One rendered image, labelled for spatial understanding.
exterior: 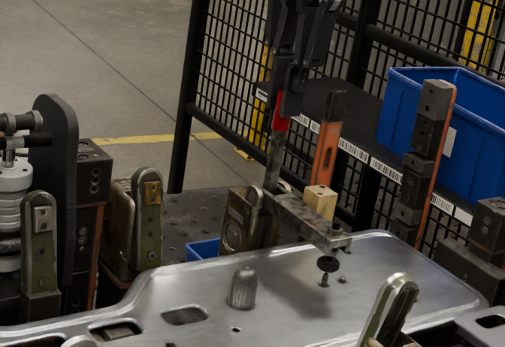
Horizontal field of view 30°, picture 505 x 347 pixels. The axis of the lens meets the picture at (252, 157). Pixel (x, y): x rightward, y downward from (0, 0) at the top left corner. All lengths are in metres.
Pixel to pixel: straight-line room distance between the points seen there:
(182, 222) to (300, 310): 0.87
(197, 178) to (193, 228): 2.01
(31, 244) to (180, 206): 0.97
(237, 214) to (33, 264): 0.31
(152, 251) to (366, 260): 0.29
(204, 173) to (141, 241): 2.84
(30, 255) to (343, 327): 0.37
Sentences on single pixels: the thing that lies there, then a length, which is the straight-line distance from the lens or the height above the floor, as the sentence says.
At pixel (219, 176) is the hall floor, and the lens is 4.01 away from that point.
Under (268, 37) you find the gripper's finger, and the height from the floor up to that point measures 1.27.
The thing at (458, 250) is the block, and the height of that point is 1.00.
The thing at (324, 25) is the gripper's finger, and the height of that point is 1.31.
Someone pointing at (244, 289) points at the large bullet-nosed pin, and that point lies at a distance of 1.10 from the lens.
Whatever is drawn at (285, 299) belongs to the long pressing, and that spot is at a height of 1.00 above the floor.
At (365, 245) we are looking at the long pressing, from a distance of 1.32.
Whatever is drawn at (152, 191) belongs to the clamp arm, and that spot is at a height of 1.09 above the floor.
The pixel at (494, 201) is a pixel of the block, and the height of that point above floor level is 1.08.
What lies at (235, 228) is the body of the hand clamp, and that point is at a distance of 1.30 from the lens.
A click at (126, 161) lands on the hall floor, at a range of 4.03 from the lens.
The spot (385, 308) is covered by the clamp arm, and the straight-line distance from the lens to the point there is 1.01.
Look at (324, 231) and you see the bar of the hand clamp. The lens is 1.16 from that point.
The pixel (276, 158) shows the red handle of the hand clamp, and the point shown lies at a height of 1.12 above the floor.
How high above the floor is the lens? 1.57
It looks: 22 degrees down
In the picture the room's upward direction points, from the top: 9 degrees clockwise
